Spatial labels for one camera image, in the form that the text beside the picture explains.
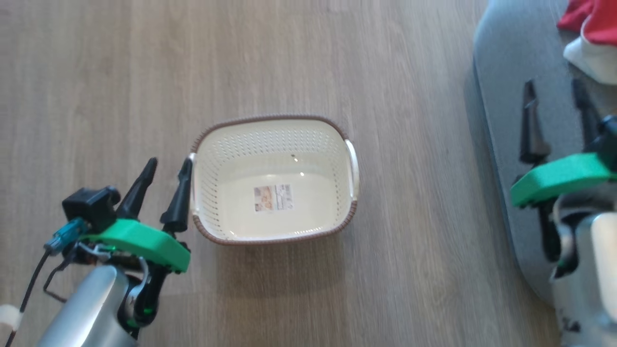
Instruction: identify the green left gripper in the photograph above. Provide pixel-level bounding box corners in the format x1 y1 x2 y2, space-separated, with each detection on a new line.
80 157 194 329

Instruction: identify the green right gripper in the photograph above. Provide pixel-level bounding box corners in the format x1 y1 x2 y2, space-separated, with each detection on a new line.
510 79 617 264

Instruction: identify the red and white clothing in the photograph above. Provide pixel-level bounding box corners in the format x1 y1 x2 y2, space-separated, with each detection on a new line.
557 0 617 86

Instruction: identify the cream basket with brown rim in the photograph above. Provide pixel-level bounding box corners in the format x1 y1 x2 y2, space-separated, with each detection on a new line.
188 114 360 247

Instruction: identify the grey fabric sofa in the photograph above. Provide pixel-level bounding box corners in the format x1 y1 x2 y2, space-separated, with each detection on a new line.
472 0 617 309

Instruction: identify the paper label sticker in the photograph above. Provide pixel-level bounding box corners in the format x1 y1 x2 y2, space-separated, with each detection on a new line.
254 184 294 213

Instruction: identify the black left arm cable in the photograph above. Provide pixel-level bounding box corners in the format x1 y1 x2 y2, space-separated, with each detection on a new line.
4 218 90 347

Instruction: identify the white tape tag left cable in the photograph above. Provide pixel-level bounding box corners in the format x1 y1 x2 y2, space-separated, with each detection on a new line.
0 305 23 333

